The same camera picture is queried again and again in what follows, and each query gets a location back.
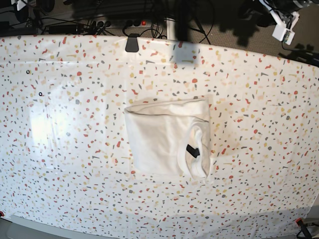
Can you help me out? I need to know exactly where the white printed T-shirt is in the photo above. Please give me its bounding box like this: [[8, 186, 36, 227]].
[[124, 99, 211, 180]]

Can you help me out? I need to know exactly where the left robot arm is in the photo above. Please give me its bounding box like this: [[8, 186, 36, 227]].
[[260, 0, 317, 45]]

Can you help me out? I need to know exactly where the white metal stand leg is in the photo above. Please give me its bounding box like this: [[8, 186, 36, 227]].
[[165, 17, 176, 40]]

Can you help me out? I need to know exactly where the black table clamp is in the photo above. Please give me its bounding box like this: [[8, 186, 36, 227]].
[[125, 33, 140, 53]]

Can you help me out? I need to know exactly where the red clamp bottom right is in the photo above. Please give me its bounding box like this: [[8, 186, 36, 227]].
[[296, 218, 312, 239]]

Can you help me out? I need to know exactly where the terrazzo patterned tablecloth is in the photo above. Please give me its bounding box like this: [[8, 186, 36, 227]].
[[0, 35, 319, 239]]

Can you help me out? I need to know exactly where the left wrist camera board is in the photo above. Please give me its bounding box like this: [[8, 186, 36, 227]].
[[283, 31, 295, 45]]

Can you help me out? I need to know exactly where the power strip with red switch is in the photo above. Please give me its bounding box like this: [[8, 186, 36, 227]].
[[94, 19, 152, 28]]

